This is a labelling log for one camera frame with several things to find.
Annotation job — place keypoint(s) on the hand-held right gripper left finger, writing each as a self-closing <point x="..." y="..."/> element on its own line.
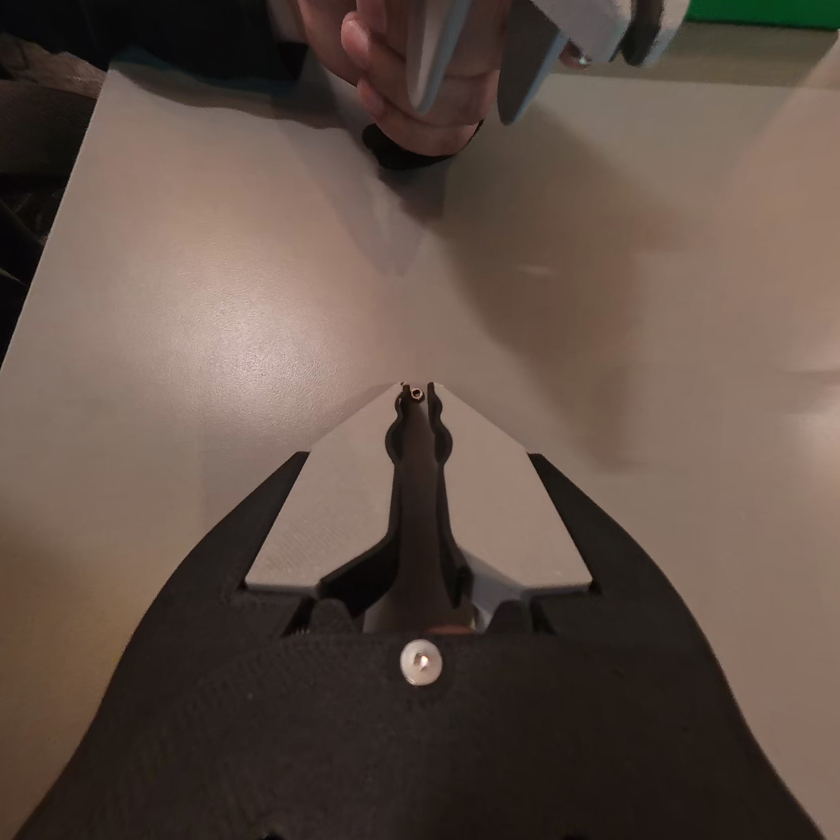
<point x="341" y="505"/>

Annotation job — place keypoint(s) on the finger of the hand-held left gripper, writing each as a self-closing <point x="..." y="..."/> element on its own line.
<point x="525" y="72"/>
<point x="433" y="46"/>

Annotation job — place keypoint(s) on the person's left hand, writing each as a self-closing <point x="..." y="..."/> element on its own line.
<point x="387" y="72"/>

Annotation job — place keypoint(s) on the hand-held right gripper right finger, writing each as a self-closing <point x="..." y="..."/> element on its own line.
<point x="512" y="525"/>

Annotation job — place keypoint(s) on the green object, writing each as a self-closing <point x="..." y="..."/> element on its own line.
<point x="768" y="13"/>

